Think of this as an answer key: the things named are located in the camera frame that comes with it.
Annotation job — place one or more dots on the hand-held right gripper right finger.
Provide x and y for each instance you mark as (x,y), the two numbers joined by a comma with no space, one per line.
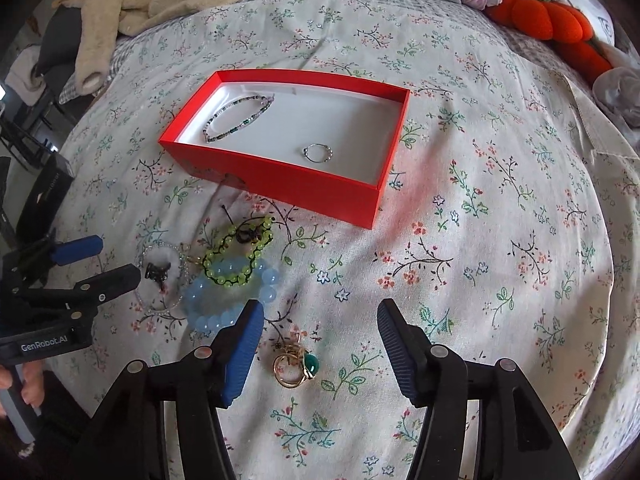
(395,345)

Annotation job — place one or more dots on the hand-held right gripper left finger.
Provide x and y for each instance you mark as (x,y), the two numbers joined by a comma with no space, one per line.
(245,350)

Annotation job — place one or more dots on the red cardboard box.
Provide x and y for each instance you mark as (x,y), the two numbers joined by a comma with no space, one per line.
(300,190)

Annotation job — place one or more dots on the grey crumpled cloth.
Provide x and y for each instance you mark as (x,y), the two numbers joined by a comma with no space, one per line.
(617,92)

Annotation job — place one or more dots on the dark cloth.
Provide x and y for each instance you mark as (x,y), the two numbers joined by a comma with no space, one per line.
(60,40)

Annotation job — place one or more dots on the black box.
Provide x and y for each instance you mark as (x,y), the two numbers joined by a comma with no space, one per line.
(47,195)

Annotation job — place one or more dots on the black hair claw clip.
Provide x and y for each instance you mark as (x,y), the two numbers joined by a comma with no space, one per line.
(156,272)

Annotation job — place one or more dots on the orange plush pumpkin toy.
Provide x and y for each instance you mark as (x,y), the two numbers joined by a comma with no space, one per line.
(545,17)

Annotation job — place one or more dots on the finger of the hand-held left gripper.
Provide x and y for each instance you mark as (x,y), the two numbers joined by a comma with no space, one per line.
(105,282)
(75,251)

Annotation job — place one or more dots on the person's left hand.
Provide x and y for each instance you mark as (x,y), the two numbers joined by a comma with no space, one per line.
(32,385)

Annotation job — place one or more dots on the floral bed sheet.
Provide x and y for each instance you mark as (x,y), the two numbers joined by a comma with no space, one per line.
(475,260)

